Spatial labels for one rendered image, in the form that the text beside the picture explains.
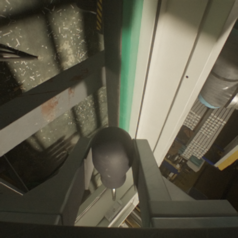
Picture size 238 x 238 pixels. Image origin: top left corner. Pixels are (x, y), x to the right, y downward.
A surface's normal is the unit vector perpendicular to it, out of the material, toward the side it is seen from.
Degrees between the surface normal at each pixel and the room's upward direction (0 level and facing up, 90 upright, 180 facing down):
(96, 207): 90
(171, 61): 90
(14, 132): 0
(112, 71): 90
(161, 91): 90
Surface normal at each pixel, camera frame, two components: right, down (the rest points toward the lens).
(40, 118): 0.73, 0.55
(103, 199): 0.02, -0.61
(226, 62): -0.69, 0.56
